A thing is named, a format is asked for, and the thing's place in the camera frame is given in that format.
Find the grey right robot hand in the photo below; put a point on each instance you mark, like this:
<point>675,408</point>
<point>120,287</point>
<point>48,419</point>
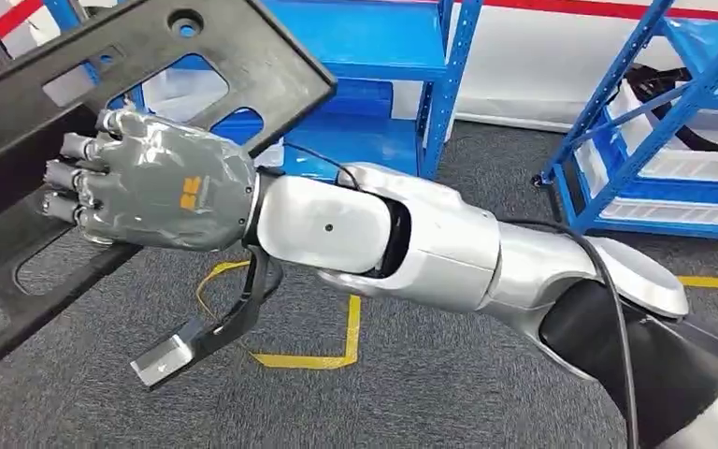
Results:
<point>167,192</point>

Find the long black plastic panel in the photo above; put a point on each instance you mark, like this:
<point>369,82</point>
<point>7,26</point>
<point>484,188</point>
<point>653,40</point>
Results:
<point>18,105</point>

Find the blue metal rack with bins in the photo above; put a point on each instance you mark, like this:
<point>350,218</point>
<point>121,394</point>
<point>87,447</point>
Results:
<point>712,56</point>

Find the black parts in rack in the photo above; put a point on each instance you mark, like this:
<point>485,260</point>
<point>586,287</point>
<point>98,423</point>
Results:
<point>656,77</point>

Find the blue metal shelf rack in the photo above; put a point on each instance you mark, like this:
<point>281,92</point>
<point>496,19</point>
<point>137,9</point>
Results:
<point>365,37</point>

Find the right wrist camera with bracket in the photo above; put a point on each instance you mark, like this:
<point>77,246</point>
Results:
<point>161,362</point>

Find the white storage bins stack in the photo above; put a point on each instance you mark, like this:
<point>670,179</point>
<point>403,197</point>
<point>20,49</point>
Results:
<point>687,167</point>

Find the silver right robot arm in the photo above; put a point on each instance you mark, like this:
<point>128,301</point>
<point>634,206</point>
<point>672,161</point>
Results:
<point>446,248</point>

